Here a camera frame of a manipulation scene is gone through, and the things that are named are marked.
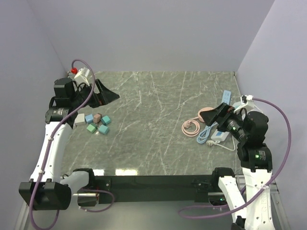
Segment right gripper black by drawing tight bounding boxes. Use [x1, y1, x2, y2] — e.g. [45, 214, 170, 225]
[199, 101, 248, 140]

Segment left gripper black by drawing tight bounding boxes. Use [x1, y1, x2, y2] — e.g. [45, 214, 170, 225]
[71, 79, 119, 109]

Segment pink round power strip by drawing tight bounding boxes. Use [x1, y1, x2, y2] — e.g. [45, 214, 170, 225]
[197, 107, 213, 123]

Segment white power strip coloured sockets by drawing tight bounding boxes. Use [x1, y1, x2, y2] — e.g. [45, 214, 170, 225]
[211, 130, 229, 142]

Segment pink brown charger plug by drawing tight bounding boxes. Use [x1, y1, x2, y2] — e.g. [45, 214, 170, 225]
[93, 114, 102, 124]

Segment blue long power strip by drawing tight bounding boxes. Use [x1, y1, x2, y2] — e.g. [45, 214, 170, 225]
[222, 90, 231, 104]

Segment blue plug adapter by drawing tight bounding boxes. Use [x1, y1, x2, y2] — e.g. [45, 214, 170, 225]
[85, 114, 94, 124]

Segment green charger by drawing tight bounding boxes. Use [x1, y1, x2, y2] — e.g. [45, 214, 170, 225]
[98, 125, 109, 135]

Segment green plug adapter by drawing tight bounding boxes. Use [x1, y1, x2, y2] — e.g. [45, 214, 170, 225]
[86, 123, 97, 134]

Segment white square charger plug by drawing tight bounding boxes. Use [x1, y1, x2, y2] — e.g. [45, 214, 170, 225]
[74, 114, 86, 126]

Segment teal dual USB charger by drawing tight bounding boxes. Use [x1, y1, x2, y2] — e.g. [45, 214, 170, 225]
[101, 115, 111, 126]

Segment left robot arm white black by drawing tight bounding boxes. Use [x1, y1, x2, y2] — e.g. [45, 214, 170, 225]
[19, 78, 120, 210]

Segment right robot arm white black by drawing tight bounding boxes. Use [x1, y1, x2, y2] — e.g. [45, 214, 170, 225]
[200, 103, 275, 230]

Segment black base bar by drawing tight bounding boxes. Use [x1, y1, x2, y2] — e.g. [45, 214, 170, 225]
[90, 175, 225, 204]

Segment blue coiled cable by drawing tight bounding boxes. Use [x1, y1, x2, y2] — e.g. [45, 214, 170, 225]
[196, 124, 215, 144]

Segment pink coiled cable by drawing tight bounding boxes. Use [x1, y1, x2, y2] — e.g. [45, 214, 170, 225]
[181, 119, 201, 138]

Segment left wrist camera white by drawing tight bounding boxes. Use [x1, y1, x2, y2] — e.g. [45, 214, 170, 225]
[69, 67, 92, 86]

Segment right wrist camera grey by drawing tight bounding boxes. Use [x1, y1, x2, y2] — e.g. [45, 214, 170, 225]
[233, 95, 255, 114]

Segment aluminium rail frame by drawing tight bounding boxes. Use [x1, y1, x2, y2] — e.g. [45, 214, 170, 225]
[14, 174, 288, 230]

